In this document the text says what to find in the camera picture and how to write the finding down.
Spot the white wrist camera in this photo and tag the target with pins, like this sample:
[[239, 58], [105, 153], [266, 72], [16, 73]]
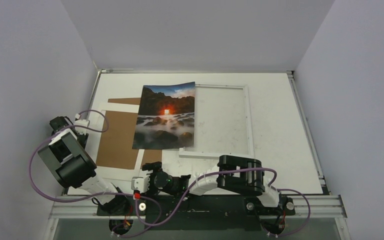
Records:
[[140, 184], [80, 124]]

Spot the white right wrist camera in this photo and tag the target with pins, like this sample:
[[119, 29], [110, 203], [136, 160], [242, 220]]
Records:
[[140, 184]]

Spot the white paper mat border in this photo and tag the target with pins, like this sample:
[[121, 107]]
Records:
[[96, 122]]

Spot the landscape sunset photo print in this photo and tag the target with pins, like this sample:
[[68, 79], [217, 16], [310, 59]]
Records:
[[166, 117]]

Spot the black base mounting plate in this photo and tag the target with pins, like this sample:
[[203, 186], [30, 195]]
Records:
[[207, 212]]

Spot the white brown backing board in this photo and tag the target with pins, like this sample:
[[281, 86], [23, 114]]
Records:
[[115, 148]]

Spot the aluminium front rail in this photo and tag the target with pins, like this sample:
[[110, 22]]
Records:
[[321, 206]]

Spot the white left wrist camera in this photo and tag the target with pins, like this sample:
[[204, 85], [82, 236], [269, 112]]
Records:
[[80, 124]]

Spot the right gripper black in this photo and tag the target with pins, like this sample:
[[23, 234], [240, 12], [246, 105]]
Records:
[[152, 168]]

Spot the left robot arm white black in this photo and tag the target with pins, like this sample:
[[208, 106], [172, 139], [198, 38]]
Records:
[[69, 163]]

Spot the white picture frame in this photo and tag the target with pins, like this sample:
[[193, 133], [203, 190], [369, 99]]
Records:
[[223, 124]]

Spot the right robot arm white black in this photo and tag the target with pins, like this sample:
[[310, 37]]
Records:
[[236, 174]]

